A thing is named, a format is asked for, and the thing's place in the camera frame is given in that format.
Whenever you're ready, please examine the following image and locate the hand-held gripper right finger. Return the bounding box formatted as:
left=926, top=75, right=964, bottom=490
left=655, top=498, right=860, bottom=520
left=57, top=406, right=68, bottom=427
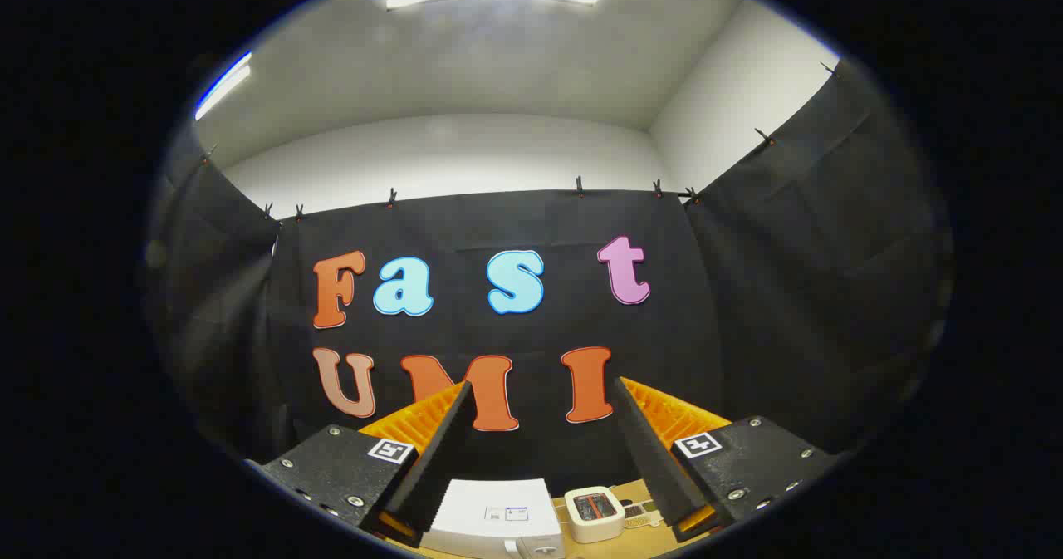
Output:
left=613, top=376, right=840, bottom=543

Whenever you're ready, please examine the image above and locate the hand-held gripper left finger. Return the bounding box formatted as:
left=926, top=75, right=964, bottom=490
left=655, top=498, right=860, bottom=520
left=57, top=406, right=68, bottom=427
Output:
left=245, top=380, right=476, bottom=547

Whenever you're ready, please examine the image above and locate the white microwave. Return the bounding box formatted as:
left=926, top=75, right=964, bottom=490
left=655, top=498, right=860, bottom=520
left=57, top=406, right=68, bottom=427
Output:
left=419, top=478, right=567, bottom=559

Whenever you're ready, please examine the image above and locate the white divided bean dish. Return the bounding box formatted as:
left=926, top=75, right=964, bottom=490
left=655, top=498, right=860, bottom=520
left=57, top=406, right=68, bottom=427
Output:
left=623, top=499, right=665, bottom=529

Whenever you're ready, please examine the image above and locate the white toaster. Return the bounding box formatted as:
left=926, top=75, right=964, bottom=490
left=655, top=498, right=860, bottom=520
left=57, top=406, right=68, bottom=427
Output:
left=565, top=486, right=626, bottom=544

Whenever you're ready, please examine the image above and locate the narrow ceiling light strip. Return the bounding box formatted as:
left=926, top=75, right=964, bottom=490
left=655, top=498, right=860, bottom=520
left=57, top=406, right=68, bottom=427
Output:
left=193, top=51, right=252, bottom=121

